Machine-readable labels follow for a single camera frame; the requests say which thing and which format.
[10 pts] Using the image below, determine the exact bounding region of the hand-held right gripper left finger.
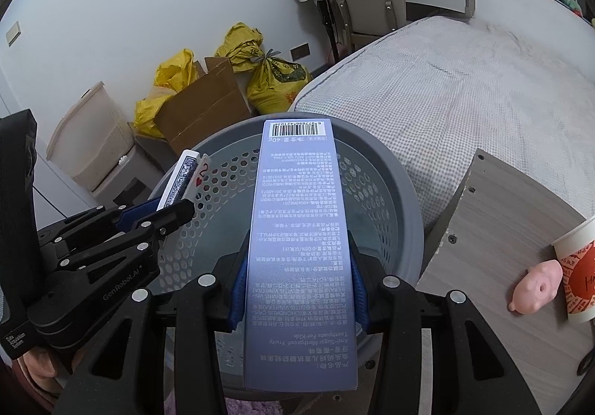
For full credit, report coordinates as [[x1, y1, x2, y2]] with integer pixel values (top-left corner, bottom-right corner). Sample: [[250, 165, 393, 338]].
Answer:
[[56, 236, 252, 415]]

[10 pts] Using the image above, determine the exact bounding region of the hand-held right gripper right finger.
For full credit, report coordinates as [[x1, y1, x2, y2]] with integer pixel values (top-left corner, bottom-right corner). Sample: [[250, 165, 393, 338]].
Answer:
[[339, 241, 542, 415]]

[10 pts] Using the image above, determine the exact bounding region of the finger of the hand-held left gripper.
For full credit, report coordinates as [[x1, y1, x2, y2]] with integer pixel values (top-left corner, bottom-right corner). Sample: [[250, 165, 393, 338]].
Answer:
[[55, 199, 196, 274], [38, 205, 161, 253]]

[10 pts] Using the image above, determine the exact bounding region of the deck of playing cards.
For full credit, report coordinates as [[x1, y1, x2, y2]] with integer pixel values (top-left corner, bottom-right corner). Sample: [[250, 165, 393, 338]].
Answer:
[[157, 149, 212, 211]]

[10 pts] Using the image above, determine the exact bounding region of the long purple cardboard box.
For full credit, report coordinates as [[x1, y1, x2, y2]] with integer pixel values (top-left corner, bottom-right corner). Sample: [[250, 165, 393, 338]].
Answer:
[[242, 119, 360, 395]]

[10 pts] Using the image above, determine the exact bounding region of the grey perforated plastic basket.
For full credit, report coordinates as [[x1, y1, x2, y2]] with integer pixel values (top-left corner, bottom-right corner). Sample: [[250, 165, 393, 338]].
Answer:
[[148, 114, 425, 402]]

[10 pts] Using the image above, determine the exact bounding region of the person's left hand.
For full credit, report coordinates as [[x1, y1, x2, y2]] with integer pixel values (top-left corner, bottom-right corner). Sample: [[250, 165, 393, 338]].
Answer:
[[21, 345, 70, 397]]

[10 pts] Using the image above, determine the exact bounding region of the beige plastic drawer cabinet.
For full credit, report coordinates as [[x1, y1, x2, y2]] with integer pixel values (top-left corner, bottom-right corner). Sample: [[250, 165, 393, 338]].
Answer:
[[46, 81, 163, 211]]

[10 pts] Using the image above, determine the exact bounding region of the brown cardboard box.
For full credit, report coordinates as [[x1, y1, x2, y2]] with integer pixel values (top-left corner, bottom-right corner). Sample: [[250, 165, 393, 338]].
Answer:
[[154, 57, 252, 155]]

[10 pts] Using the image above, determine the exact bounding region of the tied yellow plastic bag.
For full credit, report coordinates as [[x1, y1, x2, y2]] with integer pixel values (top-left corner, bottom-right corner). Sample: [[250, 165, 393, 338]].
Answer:
[[215, 22, 312, 115]]

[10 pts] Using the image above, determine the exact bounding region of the pink rubber toy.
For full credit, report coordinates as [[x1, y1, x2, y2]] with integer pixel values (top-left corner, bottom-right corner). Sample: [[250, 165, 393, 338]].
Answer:
[[508, 259, 563, 315]]

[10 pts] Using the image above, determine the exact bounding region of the bed with grey sheet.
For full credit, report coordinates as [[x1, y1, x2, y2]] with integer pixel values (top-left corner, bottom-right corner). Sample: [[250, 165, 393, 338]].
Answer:
[[288, 15, 595, 234]]

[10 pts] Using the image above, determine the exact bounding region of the red and white paper cup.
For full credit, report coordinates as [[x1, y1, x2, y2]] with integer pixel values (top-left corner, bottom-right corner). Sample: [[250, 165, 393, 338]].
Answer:
[[551, 216, 595, 325]]

